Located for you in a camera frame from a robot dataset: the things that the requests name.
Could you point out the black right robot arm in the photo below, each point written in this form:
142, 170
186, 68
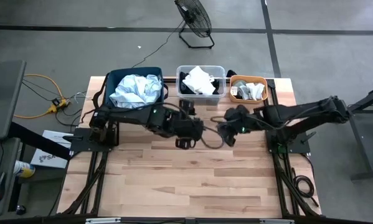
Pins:
298, 113

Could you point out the black floor fan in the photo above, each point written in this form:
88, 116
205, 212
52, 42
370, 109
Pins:
194, 15

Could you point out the white paper tag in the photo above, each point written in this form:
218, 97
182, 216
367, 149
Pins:
234, 91

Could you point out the dark grey metal stand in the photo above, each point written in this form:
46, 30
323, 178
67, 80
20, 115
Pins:
363, 146

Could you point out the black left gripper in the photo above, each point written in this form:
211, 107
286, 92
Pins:
183, 126

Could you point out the clear plastic bin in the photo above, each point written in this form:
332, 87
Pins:
201, 100

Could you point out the navy white-striped fabric basket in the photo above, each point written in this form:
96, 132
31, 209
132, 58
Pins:
111, 81

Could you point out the white printed paper sheet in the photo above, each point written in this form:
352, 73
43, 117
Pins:
46, 158

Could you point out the yellow power splitter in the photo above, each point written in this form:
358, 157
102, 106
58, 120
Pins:
58, 105

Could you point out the small black bracket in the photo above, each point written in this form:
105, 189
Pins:
231, 73

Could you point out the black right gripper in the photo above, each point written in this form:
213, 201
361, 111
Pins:
243, 124

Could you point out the black table frame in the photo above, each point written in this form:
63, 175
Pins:
279, 168

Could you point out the black slanted frame strut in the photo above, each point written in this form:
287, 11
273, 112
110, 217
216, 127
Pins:
40, 141

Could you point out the dark grey monitor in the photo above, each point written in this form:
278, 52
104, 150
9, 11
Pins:
2, 96

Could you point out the white cotton garment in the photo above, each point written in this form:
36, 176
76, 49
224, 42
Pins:
198, 82

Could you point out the white sock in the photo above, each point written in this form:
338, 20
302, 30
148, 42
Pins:
256, 90

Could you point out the grey side desk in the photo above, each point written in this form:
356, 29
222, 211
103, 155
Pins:
5, 155

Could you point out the white and yellow can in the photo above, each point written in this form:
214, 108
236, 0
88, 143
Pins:
24, 169

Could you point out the orange plastic bin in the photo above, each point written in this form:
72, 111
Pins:
265, 96

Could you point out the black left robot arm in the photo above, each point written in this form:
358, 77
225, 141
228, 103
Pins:
133, 115

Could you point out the small black knob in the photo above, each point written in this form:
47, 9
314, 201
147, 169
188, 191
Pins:
20, 210

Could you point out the pale patterned shirt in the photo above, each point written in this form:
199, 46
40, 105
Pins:
133, 91

